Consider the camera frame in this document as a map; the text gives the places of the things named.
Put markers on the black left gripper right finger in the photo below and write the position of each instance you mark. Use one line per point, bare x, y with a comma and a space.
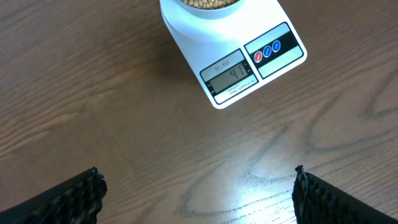
316, 201

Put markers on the yellow soybeans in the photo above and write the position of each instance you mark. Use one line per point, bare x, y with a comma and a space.
209, 4

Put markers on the grey round bowl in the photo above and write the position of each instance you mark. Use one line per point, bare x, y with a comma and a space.
213, 13

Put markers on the white digital kitchen scale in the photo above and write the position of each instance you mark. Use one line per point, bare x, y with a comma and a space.
237, 54

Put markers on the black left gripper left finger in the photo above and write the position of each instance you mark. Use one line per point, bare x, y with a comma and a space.
76, 200

